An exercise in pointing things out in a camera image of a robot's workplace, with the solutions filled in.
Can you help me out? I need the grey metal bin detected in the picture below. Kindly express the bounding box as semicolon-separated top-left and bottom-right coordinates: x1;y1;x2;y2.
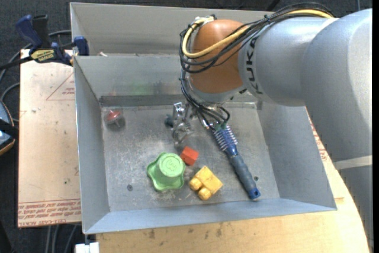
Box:
69;2;338;235

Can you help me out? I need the red small block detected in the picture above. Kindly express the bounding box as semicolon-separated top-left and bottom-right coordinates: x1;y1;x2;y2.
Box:
179;146;200;166

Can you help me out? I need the red and grey spinning top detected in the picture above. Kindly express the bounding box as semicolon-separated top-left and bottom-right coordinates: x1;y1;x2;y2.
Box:
103;110;125;129

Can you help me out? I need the brown cardboard board, red print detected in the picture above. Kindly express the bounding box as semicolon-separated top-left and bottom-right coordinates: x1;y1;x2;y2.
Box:
17;49;346;229

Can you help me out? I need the green flower-shaped cup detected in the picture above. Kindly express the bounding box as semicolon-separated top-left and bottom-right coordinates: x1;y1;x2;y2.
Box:
146;152;187;192

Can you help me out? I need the yellow toy brick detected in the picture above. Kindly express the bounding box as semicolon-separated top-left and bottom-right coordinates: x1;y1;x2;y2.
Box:
188;165;224;201

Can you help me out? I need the blue-handled coil whisk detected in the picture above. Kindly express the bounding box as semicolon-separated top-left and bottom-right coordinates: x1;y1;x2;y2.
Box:
212;123;262;201

